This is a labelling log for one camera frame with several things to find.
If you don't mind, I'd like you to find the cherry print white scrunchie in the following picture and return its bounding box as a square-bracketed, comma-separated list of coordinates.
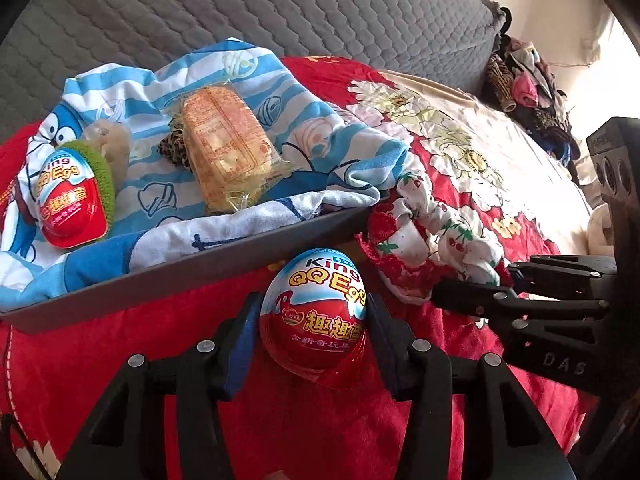
[358, 171, 506, 304]

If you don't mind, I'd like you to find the packaged bread snack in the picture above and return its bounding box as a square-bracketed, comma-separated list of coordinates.
[165, 81, 294, 214]

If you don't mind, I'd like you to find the red surprise egg toy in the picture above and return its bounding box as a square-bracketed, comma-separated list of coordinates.
[35, 145, 84, 249]

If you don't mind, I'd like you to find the person's hand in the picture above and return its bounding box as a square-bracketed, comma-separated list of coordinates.
[265, 470, 290, 480]

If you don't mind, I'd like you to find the red floral quilt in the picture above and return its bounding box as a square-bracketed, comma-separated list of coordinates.
[1, 58, 562, 479]

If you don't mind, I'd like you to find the beige bed sheet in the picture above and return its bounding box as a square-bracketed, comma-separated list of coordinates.
[383, 70, 614, 259]

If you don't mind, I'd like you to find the dark grey tray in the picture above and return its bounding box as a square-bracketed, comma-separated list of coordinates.
[1, 208, 370, 335]

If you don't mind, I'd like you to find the blue striped cartoon cloth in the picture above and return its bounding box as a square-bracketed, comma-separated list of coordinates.
[1, 38, 409, 311]

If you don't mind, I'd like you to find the pile of clothes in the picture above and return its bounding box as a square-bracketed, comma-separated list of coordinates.
[483, 6, 580, 169]

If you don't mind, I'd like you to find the beige sheer scrunchie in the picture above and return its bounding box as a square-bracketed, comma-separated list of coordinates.
[81, 119, 132, 192]

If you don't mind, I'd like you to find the grey quilted pillow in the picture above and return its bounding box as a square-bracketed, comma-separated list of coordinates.
[1, 0, 510, 138]

